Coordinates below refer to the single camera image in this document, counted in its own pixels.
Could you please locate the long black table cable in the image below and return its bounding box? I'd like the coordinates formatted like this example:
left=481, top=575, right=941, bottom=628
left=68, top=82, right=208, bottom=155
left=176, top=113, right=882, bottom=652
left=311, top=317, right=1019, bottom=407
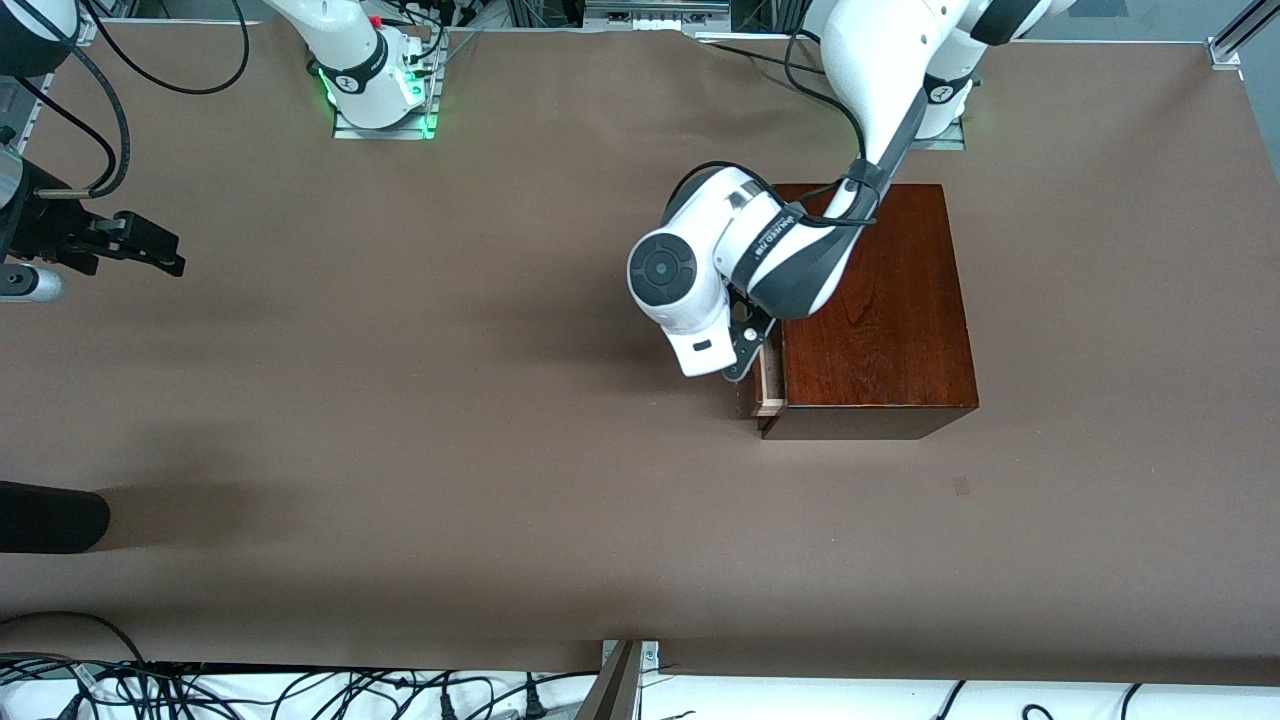
left=700, top=38, right=831, bottom=77

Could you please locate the aluminium profile bar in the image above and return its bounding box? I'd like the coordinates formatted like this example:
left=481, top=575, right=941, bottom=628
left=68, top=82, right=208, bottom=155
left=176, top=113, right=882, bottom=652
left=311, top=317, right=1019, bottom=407
left=576, top=640, right=645, bottom=720

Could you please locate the wooden drawer with white handle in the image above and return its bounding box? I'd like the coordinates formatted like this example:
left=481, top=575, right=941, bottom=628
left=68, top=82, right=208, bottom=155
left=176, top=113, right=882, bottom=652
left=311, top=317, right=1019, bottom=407
left=740, top=340, right=789, bottom=421

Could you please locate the black looping cable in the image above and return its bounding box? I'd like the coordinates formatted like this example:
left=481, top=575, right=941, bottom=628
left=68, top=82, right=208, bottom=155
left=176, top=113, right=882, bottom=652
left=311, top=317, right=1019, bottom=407
left=80, top=0, right=251, bottom=94

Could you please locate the aluminium frame profile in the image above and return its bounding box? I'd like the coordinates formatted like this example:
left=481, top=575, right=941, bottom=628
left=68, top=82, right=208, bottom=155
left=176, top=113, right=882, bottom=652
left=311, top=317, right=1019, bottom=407
left=1207, top=0, right=1280, bottom=71
left=0, top=15, right=101, bottom=201

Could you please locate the metal base plate right arm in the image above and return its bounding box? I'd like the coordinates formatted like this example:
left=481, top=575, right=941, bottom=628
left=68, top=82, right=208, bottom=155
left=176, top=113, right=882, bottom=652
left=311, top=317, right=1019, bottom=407
left=333, top=60, right=443, bottom=142

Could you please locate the brown paper table cover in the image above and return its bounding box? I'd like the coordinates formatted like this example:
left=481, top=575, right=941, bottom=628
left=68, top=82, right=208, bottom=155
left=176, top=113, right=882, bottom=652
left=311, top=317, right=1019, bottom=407
left=0, top=20, right=1280, bottom=689

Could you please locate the silver crossbar with sockets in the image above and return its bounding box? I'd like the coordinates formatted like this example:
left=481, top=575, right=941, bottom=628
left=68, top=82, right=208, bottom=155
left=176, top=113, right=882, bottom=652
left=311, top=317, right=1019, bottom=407
left=585, top=0, right=731, bottom=26

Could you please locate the dark wooden cabinet box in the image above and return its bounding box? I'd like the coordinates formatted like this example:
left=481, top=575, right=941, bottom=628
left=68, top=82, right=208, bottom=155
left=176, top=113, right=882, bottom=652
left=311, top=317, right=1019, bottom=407
left=757, top=183, right=979, bottom=441

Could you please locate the silver corner bracket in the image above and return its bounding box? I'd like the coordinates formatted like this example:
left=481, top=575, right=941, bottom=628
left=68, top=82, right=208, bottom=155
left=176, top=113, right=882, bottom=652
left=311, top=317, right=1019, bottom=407
left=602, top=640, right=661, bottom=677

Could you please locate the black cylinder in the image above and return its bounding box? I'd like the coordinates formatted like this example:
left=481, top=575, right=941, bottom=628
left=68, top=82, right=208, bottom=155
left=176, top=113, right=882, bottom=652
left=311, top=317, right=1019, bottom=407
left=0, top=480, right=111, bottom=555

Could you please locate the grey cable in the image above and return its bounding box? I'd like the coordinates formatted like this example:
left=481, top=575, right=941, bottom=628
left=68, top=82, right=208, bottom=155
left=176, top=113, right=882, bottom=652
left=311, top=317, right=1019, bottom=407
left=430, top=28, right=483, bottom=73

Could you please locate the black arched floor cable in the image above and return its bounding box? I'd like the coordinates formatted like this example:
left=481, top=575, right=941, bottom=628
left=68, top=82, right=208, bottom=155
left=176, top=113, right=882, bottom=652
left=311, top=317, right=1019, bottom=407
left=0, top=610, right=151, bottom=669

